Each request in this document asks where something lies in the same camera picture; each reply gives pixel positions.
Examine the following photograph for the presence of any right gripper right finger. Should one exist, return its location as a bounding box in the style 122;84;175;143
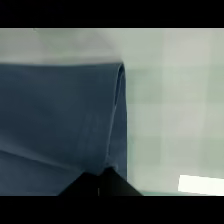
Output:
98;166;145;197

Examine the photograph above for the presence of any dark blue T-shirt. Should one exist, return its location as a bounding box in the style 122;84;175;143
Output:
0;60;130;197

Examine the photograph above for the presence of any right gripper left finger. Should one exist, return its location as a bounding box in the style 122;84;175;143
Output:
58;172;100;197

